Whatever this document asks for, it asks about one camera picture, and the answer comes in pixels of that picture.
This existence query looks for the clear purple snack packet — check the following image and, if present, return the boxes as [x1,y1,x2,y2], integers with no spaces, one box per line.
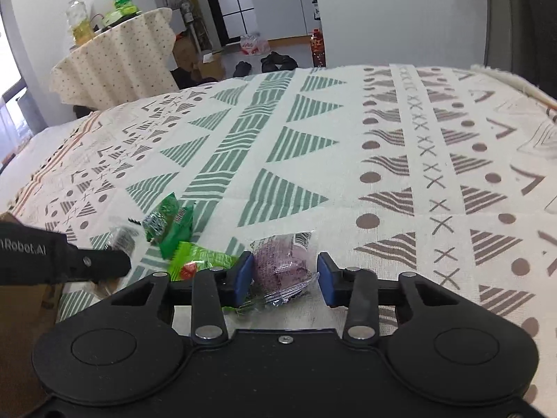
[240,231,319,311]

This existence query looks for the bright green snack packet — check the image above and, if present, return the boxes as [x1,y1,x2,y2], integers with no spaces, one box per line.
[164,242,253,309]

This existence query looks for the brown cardboard box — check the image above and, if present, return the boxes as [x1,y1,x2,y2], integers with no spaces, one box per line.
[1,211,63,417]

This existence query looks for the dark green snack packet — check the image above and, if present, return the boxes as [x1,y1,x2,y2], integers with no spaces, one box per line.
[142,193,195,261]

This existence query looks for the small clear snack packet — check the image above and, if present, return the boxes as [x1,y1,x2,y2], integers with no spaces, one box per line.
[106,225,139,258]

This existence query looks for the patterned bed blanket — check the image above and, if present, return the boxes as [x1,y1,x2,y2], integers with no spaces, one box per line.
[1,65,556,417]

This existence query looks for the round table with dotted cloth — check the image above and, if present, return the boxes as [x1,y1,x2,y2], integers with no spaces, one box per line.
[49,8,179,110]

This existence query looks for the yellow oil bottle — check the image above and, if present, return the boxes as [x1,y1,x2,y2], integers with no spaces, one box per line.
[66,0,94,46]

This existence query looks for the black shoes on floor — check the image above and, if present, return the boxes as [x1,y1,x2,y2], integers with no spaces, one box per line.
[232,51,298,78]

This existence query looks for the pink water bottle pack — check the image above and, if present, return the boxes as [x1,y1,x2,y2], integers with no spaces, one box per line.
[240,32,270,56]

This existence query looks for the white kitchen cabinet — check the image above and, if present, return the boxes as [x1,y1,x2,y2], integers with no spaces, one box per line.
[252,0,321,41]

